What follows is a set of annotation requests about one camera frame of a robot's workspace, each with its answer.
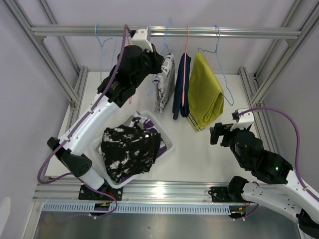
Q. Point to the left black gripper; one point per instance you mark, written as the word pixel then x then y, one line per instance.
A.
pixel 156 59

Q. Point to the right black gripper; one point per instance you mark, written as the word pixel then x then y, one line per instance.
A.
pixel 222 129

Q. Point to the purple camouflage trousers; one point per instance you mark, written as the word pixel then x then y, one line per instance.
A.
pixel 137 120

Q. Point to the olive yellow trousers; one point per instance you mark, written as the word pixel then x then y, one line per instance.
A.
pixel 205 94

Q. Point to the white plastic basket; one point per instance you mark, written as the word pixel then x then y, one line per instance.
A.
pixel 95 153

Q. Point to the black white patterned trousers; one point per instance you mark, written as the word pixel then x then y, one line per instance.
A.
pixel 129 151

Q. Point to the pink hanger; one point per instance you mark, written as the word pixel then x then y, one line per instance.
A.
pixel 128 44
pixel 184 69

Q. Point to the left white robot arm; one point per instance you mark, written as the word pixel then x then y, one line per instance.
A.
pixel 69 148

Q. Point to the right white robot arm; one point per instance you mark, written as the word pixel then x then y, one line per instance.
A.
pixel 270 168

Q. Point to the grey white printed trousers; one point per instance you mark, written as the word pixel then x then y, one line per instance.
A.
pixel 164 83

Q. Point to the navy blue trousers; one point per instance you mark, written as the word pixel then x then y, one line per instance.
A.
pixel 177 108

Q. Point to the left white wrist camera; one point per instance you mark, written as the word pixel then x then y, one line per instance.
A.
pixel 141 38

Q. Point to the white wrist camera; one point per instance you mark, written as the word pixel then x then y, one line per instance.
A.
pixel 141 38
pixel 243 120

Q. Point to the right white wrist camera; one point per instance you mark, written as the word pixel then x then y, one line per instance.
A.
pixel 243 120

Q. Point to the aluminium frame right struts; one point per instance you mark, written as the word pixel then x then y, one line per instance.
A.
pixel 302 15

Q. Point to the aluminium frame struts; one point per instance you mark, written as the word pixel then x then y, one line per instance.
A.
pixel 302 15
pixel 74 93

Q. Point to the aluminium hanging rail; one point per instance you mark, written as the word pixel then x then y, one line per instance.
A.
pixel 169 31

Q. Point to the aluminium frame left struts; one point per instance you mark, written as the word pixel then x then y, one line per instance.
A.
pixel 74 93

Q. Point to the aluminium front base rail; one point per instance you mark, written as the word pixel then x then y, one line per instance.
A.
pixel 137 191

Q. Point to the grey slotted cable duct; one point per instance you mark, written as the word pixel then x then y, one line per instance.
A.
pixel 130 208

